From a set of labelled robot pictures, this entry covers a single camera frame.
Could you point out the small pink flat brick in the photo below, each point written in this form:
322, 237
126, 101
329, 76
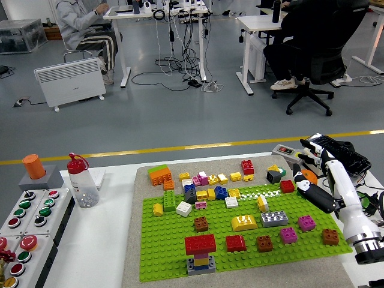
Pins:
200, 205

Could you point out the orange fruit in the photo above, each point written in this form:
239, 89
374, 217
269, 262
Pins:
309, 175

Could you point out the yellow curved brick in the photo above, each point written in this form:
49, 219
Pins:
244, 223

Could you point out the white computer case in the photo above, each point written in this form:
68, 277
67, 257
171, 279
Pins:
256, 60

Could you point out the large orange brick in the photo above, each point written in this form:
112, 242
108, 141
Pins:
160, 177

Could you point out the yellow flat stacked brick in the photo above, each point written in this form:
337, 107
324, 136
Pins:
201, 262

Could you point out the brass fitting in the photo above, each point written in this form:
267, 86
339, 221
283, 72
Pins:
1, 270

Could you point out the dark grey sloped brick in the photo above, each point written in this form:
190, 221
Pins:
190, 197

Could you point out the black floor device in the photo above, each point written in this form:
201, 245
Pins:
3, 70

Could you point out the white flat plate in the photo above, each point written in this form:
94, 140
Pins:
101, 178

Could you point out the black bottle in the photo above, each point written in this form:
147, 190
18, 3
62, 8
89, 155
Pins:
276, 12

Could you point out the red sloped brick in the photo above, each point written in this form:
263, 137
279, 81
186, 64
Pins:
235, 243

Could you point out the clear bottle red cap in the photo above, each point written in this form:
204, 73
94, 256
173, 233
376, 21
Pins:
83, 186

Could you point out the small blue brick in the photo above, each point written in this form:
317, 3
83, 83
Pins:
189, 189

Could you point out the tall pink brick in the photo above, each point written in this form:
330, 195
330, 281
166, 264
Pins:
203, 178

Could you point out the yellow and white brick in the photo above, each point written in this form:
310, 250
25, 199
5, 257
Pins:
262, 204

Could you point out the yellow sloped brick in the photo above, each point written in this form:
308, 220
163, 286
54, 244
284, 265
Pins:
273, 168

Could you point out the metal chair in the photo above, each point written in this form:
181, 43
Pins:
78, 51

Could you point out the grey base brick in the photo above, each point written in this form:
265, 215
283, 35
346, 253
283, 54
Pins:
190, 267

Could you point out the small light pink brick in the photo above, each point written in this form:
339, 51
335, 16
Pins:
196, 181

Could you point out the white power strip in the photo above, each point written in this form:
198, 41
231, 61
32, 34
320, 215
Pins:
346, 78

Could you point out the black hanging adapter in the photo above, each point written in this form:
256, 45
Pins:
241, 37

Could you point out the grey emergency-stop button box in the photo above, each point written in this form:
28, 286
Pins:
36, 258
10, 244

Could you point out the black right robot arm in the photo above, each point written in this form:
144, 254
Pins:
370, 252

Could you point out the wooden crate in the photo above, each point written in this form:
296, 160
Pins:
51, 32

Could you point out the white desk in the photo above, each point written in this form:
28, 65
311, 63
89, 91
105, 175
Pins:
126, 15
367, 63
261, 22

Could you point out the floor socket box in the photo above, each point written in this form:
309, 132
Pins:
19, 102

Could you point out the black plug adapter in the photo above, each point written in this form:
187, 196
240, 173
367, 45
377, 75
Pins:
373, 200

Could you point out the grey laptop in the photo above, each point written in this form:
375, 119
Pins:
123, 8

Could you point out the small green white brick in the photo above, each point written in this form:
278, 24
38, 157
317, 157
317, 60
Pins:
282, 172

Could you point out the grey push-button box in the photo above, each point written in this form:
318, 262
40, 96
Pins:
48, 207
22, 208

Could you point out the large red brick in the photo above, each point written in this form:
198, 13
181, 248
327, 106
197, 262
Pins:
200, 243

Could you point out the orange cylinder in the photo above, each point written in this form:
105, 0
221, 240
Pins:
33, 166

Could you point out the grey square block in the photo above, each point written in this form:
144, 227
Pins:
54, 180

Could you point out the black power strip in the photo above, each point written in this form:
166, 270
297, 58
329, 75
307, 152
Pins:
195, 83

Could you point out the clear storage box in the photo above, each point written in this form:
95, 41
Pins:
21, 36

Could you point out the long grey brick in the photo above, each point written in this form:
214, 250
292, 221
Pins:
274, 219

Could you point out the small yellow brick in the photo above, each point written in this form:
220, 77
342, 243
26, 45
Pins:
248, 178

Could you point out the black office chair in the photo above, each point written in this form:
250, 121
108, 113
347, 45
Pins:
324, 36

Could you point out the seated person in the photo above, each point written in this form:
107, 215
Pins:
280, 57
78, 27

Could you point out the dark grey square brick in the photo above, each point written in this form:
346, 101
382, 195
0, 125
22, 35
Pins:
273, 177

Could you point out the black plastic tray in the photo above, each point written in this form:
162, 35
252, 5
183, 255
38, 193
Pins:
351, 159

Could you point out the green baseplate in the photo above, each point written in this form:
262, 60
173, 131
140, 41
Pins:
168, 234

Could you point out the red square brick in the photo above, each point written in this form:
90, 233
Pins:
287, 186

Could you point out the blue flat stacked brick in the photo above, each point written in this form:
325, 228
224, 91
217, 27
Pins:
201, 267

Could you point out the lime flat brick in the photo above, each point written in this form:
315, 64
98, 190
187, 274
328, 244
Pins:
156, 169

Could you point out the small orange brick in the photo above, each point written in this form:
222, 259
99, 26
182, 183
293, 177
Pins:
168, 185

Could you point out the small white camera device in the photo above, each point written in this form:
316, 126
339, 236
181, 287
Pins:
147, 6

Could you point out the white panel heater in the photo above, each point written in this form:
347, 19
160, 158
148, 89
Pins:
70, 81

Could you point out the pink square brick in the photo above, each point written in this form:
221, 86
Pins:
289, 235
306, 223

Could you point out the tall red brick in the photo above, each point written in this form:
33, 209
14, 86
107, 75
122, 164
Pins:
247, 167

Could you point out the grey two-button switch box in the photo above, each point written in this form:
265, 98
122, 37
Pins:
285, 151

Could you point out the tall lime brick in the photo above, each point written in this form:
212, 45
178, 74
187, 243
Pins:
169, 201

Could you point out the dark blue bottle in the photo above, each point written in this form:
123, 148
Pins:
136, 7

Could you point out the brown square brick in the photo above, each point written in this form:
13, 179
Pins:
264, 243
201, 224
330, 237

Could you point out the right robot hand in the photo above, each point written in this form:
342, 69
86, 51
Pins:
345, 192

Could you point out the blue square brick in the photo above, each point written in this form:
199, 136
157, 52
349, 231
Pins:
221, 193

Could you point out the pink stacked brick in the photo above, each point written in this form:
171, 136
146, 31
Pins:
201, 256

